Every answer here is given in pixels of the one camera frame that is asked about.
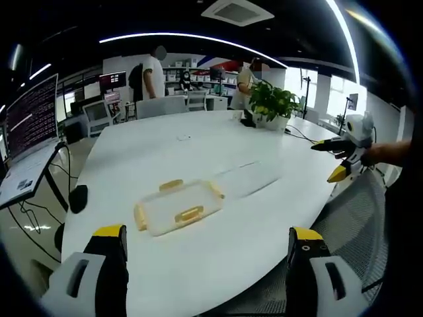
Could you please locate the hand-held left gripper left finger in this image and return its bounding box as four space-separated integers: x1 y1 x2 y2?
39 224 130 317

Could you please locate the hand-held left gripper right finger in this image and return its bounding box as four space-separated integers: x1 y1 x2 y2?
285 226 369 317

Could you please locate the clear lid with yellow clips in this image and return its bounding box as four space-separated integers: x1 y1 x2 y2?
133 178 226 237

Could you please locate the small monitor on stand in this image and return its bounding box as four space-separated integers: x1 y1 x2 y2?
345 93 360 115

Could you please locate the grey mesh chair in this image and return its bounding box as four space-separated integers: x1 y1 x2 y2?
264 170 390 314

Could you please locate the black tripod stand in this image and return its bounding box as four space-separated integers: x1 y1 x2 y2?
298 67 314 117

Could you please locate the green potted plant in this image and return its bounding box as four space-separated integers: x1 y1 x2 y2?
247 80 303 132

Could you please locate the black device on table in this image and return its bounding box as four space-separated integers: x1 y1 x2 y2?
239 110 258 129

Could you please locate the black round object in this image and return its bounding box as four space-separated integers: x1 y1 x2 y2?
68 184 89 215

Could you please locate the ceiling light strip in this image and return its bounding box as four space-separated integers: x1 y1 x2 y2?
98 32 288 69
325 0 362 85

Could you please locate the black laptop stand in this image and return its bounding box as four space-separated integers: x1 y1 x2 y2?
42 141 72 214

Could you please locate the white office chair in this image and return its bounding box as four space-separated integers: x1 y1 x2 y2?
186 90 210 112

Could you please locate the ceiling air conditioner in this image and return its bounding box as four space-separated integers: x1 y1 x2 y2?
200 0 276 28

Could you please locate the open laptop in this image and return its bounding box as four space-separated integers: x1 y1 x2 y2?
0 73 67 209

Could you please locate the white kiosk terminal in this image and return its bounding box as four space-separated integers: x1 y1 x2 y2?
81 100 114 137

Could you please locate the grey office chair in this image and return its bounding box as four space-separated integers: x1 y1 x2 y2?
135 95 188 120

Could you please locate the black table cable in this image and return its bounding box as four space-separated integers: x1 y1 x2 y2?
284 124 319 144

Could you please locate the dark wall monitor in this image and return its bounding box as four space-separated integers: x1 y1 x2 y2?
98 70 128 94

